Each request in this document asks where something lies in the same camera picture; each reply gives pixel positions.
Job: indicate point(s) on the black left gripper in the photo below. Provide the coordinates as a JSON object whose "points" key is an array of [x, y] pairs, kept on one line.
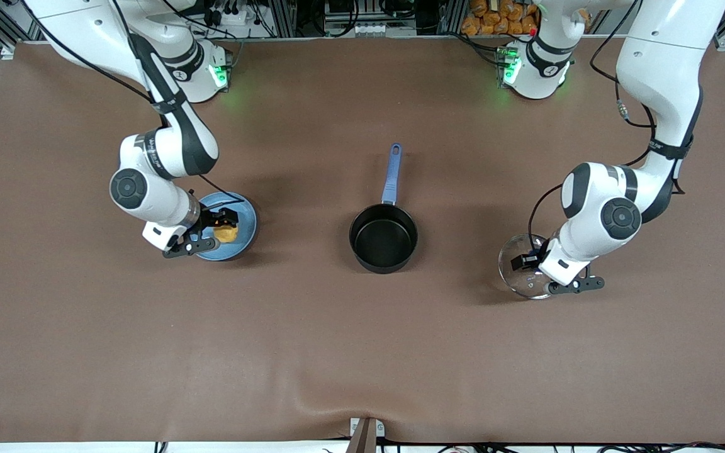
{"points": [[531, 258]]}

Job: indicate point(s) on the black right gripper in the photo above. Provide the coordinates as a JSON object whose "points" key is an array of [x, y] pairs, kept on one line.
{"points": [[212, 219]]}

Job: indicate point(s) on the yellow potato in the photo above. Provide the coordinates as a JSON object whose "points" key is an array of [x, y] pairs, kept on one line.
{"points": [[227, 234]]}

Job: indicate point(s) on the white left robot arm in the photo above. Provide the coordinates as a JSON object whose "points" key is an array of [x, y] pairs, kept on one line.
{"points": [[658, 63]]}

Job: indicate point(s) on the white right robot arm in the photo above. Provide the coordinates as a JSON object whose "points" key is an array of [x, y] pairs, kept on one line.
{"points": [[167, 151]]}

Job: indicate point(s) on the blue round plate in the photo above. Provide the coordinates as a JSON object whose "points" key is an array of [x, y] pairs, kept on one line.
{"points": [[246, 220]]}

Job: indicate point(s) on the large table cover mat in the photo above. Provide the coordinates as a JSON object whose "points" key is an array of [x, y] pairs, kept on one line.
{"points": [[362, 352]]}

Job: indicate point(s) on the power strip with black plugs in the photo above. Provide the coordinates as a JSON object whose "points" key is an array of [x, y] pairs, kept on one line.
{"points": [[236, 17]]}

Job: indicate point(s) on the white power strip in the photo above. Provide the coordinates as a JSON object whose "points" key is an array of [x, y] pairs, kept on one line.
{"points": [[369, 28]]}

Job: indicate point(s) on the bag of orange snacks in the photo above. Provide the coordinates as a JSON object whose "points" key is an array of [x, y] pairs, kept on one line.
{"points": [[494, 22]]}

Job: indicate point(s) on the brown wooden strip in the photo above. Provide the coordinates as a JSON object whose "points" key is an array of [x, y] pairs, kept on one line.
{"points": [[362, 440]]}

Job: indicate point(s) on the aluminium frame post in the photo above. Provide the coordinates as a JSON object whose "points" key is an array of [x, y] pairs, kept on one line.
{"points": [[284, 19], [454, 16]]}

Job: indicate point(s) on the metal table clamp bracket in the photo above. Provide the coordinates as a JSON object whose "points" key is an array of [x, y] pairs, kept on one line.
{"points": [[380, 428]]}

